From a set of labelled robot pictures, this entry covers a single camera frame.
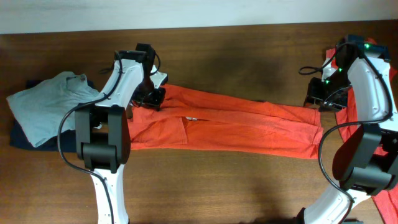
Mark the orange soccer print t-shirt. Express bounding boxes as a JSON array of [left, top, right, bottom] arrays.
[[127, 85, 323, 159]]

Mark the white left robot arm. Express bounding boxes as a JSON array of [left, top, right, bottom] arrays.
[[75, 46, 168, 223]]

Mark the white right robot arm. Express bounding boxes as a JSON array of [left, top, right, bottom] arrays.
[[294, 40, 397, 223]]

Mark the dark navy folded garment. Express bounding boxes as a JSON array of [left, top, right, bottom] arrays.
[[9, 80, 94, 152]]

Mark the light grey folded t-shirt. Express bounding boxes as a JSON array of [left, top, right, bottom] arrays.
[[6, 71, 102, 148]]

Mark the red heathered t-shirt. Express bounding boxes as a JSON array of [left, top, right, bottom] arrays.
[[327, 39, 397, 223]]

